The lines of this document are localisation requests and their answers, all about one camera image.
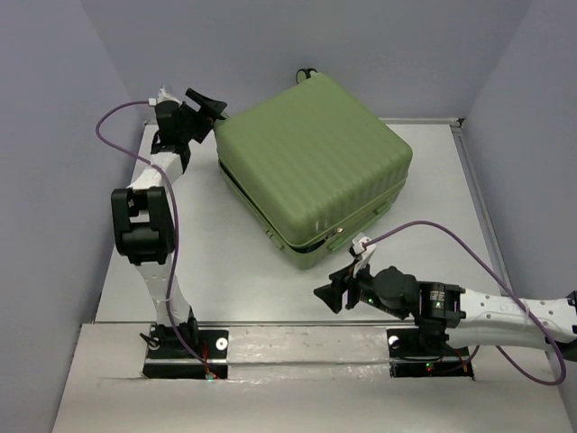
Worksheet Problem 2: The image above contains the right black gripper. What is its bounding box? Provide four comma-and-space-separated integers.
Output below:
313, 256, 408, 319

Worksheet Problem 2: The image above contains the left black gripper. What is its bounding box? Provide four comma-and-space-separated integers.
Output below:
179, 88, 227, 143

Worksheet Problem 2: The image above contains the green hard-shell suitcase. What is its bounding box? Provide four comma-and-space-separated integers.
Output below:
214, 69, 413, 270

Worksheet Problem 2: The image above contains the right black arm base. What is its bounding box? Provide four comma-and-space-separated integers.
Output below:
387, 327, 474, 379

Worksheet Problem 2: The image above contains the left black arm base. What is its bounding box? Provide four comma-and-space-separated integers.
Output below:
139, 324, 229, 382

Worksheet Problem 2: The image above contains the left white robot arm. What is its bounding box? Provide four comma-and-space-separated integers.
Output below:
111, 88, 227, 356

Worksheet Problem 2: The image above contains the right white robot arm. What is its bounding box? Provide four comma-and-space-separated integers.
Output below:
313, 266, 576, 362

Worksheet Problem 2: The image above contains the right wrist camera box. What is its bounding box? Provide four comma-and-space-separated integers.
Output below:
349, 233, 376, 278

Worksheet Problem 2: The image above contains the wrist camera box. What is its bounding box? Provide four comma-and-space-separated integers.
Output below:
349, 233, 376, 278
148, 85, 181, 107

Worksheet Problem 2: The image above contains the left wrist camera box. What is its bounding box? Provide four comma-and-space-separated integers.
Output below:
148, 85, 181, 107

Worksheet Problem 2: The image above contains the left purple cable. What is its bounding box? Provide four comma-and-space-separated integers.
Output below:
95, 101, 213, 375

